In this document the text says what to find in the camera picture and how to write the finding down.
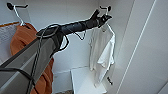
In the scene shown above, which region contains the white T-shirt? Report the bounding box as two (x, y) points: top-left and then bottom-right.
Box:
(88, 23), (116, 88)

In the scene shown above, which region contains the paper sign orange edge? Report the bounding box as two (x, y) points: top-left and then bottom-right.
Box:
(0, 21), (22, 66)

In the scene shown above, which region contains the white clothes hanger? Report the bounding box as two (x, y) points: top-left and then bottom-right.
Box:
(12, 5), (29, 28)
(99, 7), (115, 34)

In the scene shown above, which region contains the dark metal door hinge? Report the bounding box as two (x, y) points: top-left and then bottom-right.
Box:
(105, 76), (113, 86)

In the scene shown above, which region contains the white wardrobe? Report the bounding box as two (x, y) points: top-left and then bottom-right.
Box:
(0, 0), (168, 94)

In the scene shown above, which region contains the black wardrobe hook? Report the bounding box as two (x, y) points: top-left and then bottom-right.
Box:
(5, 2), (30, 11)
(99, 4), (113, 12)

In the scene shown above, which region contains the white shelf compartment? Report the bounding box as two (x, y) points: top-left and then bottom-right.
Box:
(69, 65), (108, 94)

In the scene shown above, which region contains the orange garment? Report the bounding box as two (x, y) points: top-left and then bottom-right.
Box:
(9, 22), (55, 94)

